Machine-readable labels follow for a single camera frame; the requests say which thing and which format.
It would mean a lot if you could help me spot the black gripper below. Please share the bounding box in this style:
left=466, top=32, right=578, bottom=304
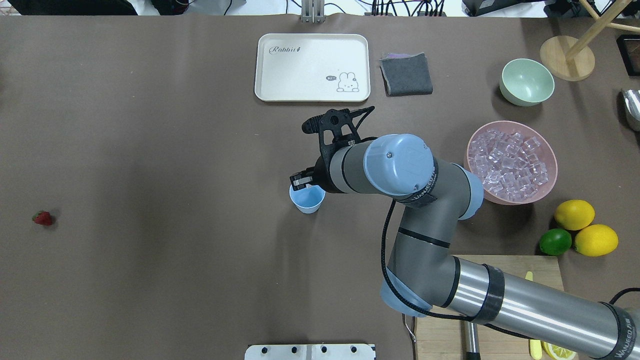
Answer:
left=289, top=156, right=341, bottom=194

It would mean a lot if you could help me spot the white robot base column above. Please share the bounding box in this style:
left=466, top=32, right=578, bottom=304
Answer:
left=244, top=342, right=377, bottom=360

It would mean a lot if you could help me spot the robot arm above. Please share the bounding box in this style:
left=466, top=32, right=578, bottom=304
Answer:
left=290, top=134, right=639, bottom=360

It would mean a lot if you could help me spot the light blue plastic cup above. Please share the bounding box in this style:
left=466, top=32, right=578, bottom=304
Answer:
left=289, top=185, right=326, bottom=214

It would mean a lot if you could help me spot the clear ice cubes pile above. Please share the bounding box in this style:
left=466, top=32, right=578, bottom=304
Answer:
left=467, top=128, right=551, bottom=203

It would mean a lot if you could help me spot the wooden cup tree stand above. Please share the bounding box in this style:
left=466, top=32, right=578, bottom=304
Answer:
left=540, top=0, right=640, bottom=82

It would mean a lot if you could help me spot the steel ice scoop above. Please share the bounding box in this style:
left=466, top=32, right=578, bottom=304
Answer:
left=621, top=89, right=640, bottom=133

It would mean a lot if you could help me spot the cream rabbit tray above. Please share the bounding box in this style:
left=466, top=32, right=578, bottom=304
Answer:
left=254, top=33, right=371, bottom=103

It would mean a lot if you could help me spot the grey folded cloth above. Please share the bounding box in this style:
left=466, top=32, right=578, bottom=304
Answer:
left=379, top=52, right=434, bottom=97

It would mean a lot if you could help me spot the wooden cutting board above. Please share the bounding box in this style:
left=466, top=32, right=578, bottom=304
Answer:
left=413, top=255, right=564, bottom=360

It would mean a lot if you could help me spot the pink bowl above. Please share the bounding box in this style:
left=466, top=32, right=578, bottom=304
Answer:
left=463, top=120, right=558, bottom=205

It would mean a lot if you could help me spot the mint green bowl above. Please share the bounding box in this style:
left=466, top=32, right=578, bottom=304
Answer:
left=499, top=58, right=555, bottom=107

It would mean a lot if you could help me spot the red strawberry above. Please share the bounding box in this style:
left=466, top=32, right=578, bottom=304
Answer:
left=31, top=210, right=55, bottom=227

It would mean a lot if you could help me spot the green lime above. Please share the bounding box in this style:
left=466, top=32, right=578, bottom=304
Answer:
left=538, top=228, right=573, bottom=256

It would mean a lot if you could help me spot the yellow lemon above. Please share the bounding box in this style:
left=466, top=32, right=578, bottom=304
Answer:
left=553, top=199, right=595, bottom=231
left=574, top=224, right=619, bottom=257

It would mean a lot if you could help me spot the yellow plastic knife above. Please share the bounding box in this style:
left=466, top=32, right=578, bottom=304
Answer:
left=525, top=271, right=543, bottom=360

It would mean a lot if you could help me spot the lemon slice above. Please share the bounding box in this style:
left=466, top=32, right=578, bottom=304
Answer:
left=541, top=341, right=578, bottom=360

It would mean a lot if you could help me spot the black tray edge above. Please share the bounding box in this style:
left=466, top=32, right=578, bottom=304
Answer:
left=616, top=34, right=640, bottom=76

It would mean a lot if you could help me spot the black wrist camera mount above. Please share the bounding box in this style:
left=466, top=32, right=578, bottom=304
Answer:
left=301, top=105, right=376, bottom=165

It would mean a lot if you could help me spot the aluminium frame post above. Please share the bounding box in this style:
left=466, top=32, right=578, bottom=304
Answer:
left=299, top=0, right=326, bottom=24

